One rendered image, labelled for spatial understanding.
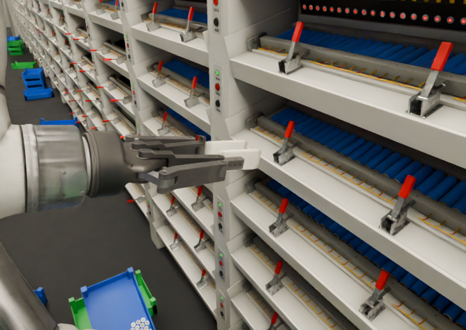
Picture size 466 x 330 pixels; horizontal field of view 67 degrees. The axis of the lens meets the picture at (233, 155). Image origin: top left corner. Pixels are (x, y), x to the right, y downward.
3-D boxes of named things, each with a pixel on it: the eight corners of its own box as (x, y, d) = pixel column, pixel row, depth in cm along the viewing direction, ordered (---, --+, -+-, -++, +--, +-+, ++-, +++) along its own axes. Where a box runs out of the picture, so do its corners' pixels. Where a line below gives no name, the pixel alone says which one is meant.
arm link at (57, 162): (28, 231, 34) (93, 220, 37) (26, 143, 31) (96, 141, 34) (21, 188, 41) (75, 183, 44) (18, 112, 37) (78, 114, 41)
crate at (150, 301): (82, 350, 132) (78, 336, 128) (72, 312, 147) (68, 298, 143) (157, 313, 146) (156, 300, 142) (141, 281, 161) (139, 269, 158)
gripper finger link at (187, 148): (132, 175, 43) (127, 170, 44) (203, 163, 51) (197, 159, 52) (135, 145, 42) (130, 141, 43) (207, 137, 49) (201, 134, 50)
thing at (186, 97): (214, 139, 97) (201, 94, 90) (140, 87, 143) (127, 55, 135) (271, 107, 104) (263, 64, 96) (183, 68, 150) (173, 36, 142)
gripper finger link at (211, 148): (204, 162, 50) (202, 160, 50) (244, 159, 54) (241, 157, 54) (208, 143, 49) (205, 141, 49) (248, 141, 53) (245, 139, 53)
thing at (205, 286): (219, 324, 132) (210, 304, 124) (158, 235, 178) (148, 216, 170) (261, 291, 139) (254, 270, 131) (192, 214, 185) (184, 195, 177)
